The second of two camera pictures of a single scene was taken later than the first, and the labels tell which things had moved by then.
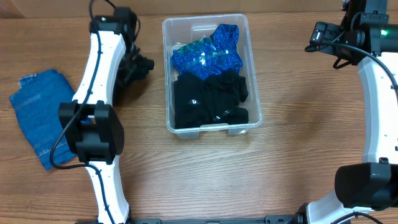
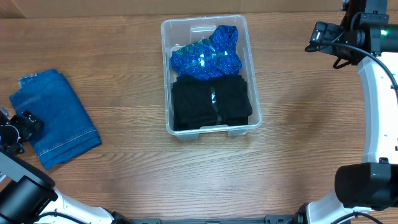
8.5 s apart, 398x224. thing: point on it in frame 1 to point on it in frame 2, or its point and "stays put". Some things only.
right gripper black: [348, 57] stays put
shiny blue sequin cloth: [209, 56] stays put
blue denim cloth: [37, 101] stays put
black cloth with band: [134, 68] to [222, 100]
